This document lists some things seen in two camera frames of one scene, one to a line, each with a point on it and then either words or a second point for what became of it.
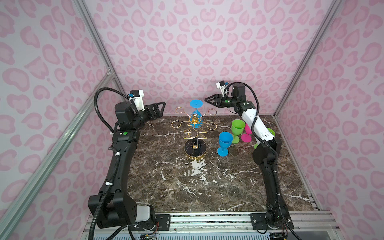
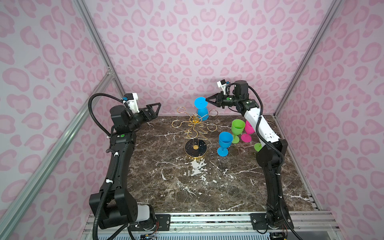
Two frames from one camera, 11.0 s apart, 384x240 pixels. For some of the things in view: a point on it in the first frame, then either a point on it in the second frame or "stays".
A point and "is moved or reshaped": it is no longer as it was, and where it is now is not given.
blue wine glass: [196, 119] is moved or reshaped
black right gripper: [219, 100] stays
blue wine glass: [225, 139] stays
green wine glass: [237, 126] stays
